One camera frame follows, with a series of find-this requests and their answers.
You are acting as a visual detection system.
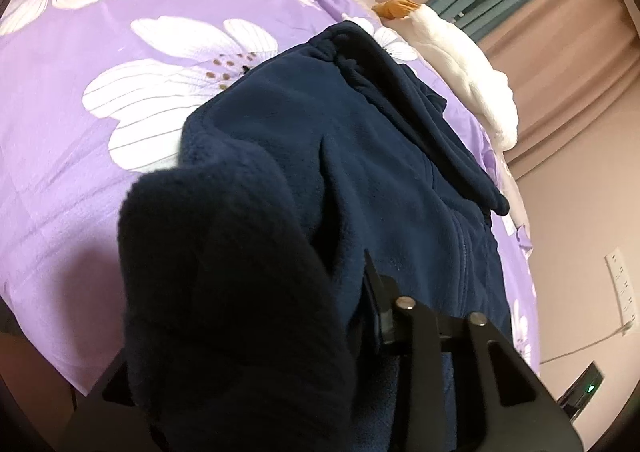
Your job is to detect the white wall socket strip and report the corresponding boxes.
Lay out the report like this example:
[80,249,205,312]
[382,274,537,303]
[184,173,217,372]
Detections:
[605,247,640,333]

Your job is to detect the purple floral bed sheet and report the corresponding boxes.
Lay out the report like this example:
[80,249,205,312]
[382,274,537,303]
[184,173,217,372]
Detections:
[0,0,543,395]

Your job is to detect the thin white cable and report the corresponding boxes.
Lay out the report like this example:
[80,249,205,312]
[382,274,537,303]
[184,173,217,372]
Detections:
[540,325,633,365]

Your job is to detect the dark device with green light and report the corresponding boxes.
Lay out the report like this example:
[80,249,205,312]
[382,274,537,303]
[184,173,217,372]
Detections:
[557,363,606,420]

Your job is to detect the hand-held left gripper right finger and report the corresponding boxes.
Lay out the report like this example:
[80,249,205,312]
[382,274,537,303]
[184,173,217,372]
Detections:
[362,248,583,452]

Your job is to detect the navy fleece jacket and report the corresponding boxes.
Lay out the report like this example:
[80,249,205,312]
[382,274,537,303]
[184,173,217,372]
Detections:
[117,21,516,452]

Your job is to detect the white goose plush toy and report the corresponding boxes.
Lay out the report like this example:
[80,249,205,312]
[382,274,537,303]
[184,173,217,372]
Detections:
[371,0,519,151]

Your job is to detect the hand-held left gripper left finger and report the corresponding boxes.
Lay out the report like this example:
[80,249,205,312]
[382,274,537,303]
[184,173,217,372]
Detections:
[60,357,161,452]

